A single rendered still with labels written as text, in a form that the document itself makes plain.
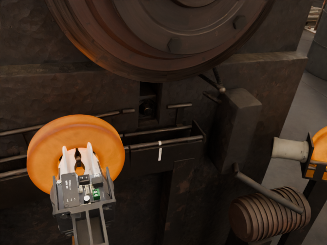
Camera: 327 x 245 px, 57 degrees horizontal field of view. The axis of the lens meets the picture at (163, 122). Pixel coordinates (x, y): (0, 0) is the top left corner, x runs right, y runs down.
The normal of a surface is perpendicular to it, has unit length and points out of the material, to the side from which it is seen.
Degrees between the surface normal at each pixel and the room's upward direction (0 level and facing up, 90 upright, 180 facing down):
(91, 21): 90
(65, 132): 89
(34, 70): 0
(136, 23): 90
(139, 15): 90
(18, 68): 0
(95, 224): 15
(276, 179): 0
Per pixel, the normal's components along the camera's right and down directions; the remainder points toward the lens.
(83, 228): 0.15, -0.65
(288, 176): 0.08, -0.83
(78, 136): 0.32, 0.54
